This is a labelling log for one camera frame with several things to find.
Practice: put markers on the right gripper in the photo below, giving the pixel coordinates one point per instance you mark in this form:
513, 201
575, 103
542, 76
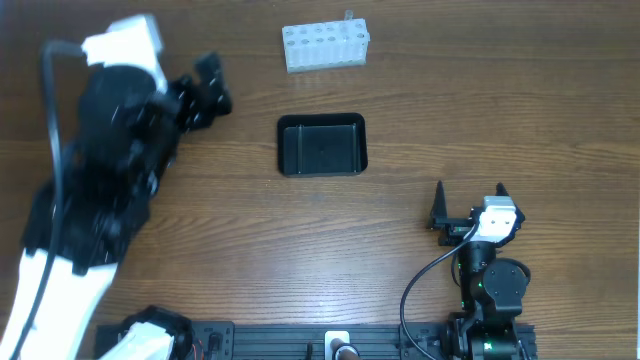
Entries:
452, 231

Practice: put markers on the mounting rail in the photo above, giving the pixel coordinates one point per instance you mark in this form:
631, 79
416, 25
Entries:
280, 342

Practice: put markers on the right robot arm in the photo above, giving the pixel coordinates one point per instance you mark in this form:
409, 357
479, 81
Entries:
505, 285

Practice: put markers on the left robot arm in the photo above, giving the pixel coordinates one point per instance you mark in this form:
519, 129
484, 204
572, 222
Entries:
115, 165

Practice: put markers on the black tray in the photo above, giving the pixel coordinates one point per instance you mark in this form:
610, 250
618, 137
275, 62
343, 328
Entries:
325, 150

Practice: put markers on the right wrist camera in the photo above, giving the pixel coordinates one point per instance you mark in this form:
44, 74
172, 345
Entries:
495, 220

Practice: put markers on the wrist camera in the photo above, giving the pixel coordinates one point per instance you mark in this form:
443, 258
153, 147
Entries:
125, 45
495, 220

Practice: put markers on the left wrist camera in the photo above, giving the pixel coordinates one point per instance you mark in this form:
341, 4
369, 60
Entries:
125, 45

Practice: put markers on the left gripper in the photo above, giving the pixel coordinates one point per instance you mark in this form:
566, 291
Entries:
205, 95

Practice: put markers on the white test tube rack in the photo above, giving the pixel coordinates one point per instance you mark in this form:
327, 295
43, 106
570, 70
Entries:
325, 57

